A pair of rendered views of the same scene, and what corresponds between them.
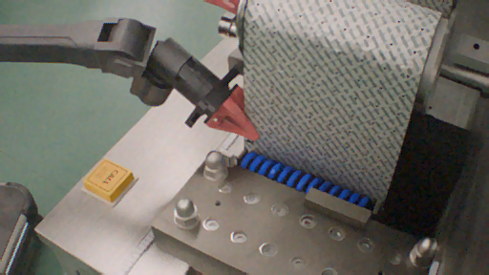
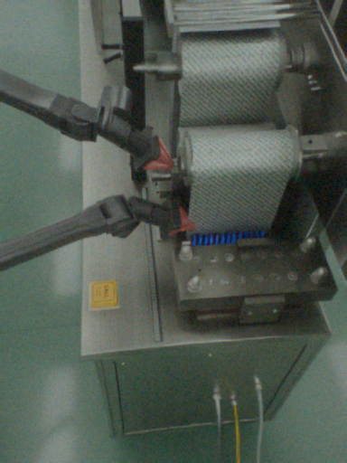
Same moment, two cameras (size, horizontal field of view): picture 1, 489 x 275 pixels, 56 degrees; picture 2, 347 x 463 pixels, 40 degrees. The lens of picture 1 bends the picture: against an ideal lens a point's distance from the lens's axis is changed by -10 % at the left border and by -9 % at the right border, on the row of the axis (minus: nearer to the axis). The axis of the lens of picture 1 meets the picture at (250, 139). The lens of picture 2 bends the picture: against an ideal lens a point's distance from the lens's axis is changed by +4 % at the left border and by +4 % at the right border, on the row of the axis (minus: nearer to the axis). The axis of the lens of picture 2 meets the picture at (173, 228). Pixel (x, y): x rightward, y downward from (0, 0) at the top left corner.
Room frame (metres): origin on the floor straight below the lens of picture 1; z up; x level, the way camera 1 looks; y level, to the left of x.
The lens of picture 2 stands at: (-0.01, 0.51, 2.07)
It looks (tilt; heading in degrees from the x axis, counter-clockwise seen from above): 53 degrees down; 321
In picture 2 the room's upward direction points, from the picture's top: 4 degrees clockwise
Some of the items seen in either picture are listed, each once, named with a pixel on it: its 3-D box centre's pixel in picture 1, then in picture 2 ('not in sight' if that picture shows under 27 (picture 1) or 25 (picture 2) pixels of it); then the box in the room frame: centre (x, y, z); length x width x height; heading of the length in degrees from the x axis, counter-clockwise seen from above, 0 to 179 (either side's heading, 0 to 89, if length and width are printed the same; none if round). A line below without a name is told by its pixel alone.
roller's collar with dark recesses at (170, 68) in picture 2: not in sight; (168, 67); (0.84, -0.12, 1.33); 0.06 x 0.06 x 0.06; 61
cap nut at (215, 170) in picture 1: (215, 162); (185, 250); (0.50, 0.05, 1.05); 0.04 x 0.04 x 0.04
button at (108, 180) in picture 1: (108, 179); (103, 294); (0.59, 0.26, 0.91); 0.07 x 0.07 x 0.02; 61
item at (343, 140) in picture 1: (318, 137); (231, 214); (0.50, -0.09, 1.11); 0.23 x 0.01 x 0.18; 61
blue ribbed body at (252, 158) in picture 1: (307, 185); (229, 239); (0.48, -0.08, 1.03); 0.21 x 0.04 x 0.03; 61
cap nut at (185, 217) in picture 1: (184, 209); (194, 281); (0.42, 0.09, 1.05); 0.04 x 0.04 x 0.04
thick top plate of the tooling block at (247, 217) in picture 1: (302, 253); (249, 272); (0.38, -0.07, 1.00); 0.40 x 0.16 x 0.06; 61
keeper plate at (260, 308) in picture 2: not in sight; (261, 310); (0.29, -0.04, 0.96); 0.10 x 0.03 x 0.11; 61
